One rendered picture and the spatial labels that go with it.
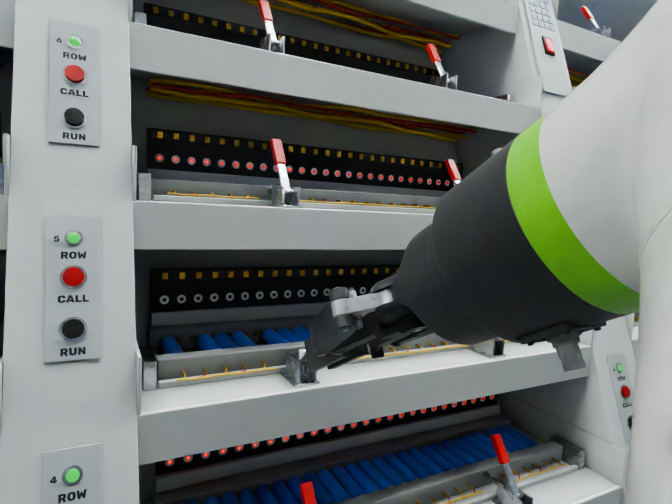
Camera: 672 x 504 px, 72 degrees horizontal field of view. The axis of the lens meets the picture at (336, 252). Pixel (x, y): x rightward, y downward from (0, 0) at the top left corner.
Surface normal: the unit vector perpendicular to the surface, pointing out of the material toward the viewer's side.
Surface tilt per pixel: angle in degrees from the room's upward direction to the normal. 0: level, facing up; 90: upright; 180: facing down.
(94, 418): 90
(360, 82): 110
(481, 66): 90
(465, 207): 72
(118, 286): 90
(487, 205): 79
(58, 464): 90
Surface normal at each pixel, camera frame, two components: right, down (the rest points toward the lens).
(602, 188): -0.85, 0.23
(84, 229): 0.45, -0.23
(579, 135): -0.93, -0.18
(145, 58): 0.47, 0.11
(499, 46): -0.88, 0.00
